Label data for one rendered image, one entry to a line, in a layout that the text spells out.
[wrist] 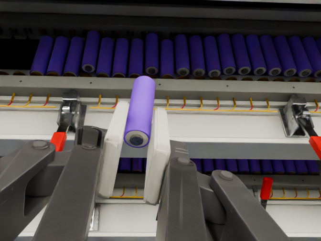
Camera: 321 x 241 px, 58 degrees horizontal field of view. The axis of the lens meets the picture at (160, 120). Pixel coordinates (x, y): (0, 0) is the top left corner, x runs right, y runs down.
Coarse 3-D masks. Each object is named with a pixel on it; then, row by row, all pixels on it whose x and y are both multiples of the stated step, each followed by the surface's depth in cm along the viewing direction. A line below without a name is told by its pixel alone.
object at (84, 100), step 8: (0, 96) 35; (8, 96) 35; (16, 96) 35; (112, 104) 36; (160, 104) 36; (176, 104) 36; (192, 104) 36; (200, 104) 36; (208, 104) 36; (216, 104) 36; (224, 104) 36; (232, 104) 36; (240, 104) 36; (248, 104) 36; (256, 104) 36; (264, 104) 36; (272, 104) 36; (280, 104) 36; (312, 104) 36; (320, 104) 36
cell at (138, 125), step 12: (144, 84) 22; (132, 96) 22; (144, 96) 21; (132, 108) 20; (144, 108) 20; (132, 120) 19; (144, 120) 20; (132, 132) 19; (144, 132) 19; (132, 144) 20; (144, 144) 20
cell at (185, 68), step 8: (176, 40) 40; (184, 40) 40; (176, 48) 39; (184, 48) 39; (176, 56) 39; (184, 56) 38; (176, 64) 38; (184, 64) 37; (176, 72) 38; (184, 72) 38
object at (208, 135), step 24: (0, 0) 40; (24, 0) 40; (48, 0) 40; (24, 72) 38; (0, 120) 34; (24, 120) 34; (48, 120) 34; (96, 120) 34; (168, 120) 35; (192, 120) 35; (216, 120) 35; (240, 120) 35; (264, 120) 35; (312, 120) 36; (0, 144) 34; (72, 144) 34; (192, 144) 34; (216, 144) 34; (240, 144) 34; (264, 144) 34; (288, 144) 34
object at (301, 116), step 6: (300, 114) 33; (306, 114) 32; (300, 120) 33; (306, 120) 33; (306, 126) 32; (306, 132) 31; (312, 132) 31; (312, 138) 30; (318, 138) 30; (312, 144) 30; (318, 144) 29; (318, 150) 29; (318, 156) 29
